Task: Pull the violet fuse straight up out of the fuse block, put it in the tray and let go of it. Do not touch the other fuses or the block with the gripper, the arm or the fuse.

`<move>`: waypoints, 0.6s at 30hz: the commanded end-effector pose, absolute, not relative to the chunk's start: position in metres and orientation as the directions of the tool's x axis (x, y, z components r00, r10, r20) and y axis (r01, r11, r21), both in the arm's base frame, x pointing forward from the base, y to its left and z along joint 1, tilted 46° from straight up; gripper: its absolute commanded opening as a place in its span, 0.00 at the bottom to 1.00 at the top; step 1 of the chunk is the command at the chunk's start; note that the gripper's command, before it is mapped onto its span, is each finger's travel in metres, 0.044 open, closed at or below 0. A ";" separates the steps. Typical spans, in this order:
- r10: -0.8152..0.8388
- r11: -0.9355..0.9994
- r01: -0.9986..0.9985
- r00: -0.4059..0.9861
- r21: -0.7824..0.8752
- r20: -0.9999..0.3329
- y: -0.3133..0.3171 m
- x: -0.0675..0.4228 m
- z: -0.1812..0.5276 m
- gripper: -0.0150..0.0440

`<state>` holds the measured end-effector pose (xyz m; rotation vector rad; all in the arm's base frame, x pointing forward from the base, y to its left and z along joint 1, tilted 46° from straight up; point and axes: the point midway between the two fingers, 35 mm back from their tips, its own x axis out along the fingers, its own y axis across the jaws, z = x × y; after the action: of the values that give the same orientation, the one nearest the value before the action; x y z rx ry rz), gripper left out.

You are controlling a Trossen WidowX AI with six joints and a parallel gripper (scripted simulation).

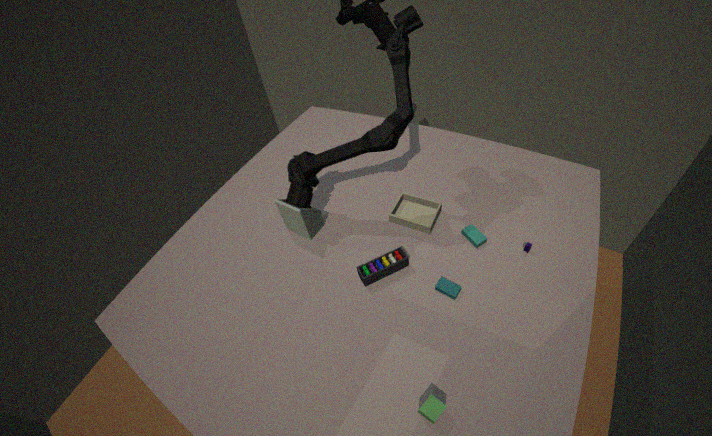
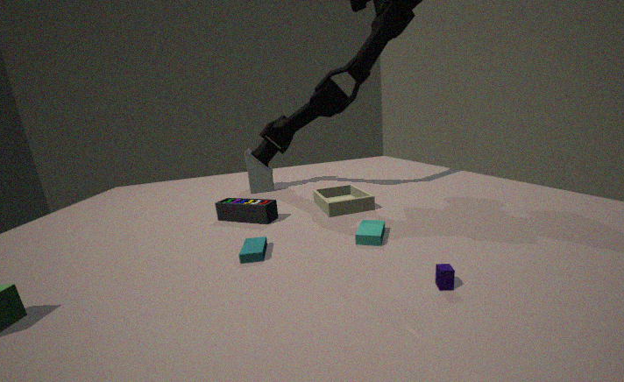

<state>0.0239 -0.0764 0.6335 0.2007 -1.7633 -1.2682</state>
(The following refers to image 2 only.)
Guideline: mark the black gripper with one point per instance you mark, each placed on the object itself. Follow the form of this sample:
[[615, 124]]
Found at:
[[358, 5]]

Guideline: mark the teal rectangular block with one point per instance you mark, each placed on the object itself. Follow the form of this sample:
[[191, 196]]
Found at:
[[370, 232], [253, 250]]

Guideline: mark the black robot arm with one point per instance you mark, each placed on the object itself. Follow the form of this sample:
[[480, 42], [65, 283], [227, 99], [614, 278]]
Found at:
[[392, 17]]

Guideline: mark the small violet block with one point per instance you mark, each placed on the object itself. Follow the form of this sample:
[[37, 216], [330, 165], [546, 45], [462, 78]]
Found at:
[[445, 277]]

